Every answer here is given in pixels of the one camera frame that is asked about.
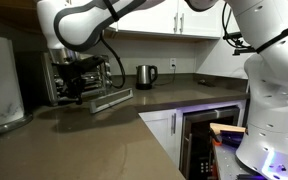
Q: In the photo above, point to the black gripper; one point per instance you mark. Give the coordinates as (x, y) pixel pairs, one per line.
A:
(71, 74)

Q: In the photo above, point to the toaster oven glass door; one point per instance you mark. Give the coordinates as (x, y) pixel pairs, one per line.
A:
(109, 100)

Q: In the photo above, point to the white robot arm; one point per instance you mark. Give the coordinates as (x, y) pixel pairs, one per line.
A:
(263, 24)

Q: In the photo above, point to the silver toaster oven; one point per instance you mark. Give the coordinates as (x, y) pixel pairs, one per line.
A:
(98, 80)

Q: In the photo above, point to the white lower cabinet door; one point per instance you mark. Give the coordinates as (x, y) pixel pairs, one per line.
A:
(166, 128)

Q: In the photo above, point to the white paper towel roll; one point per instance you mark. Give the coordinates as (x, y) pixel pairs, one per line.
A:
(12, 112)

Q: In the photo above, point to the white upper cabinets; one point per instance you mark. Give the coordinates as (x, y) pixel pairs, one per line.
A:
(174, 17)

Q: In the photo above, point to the stainless under-counter fridge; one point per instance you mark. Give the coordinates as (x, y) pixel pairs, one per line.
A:
(196, 151)

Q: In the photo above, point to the white wall outlet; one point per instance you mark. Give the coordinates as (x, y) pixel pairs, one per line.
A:
(172, 63)

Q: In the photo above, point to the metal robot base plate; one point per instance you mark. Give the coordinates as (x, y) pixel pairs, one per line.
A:
(228, 167)

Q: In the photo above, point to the black camera on stand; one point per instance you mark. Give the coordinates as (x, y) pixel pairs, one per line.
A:
(234, 39)

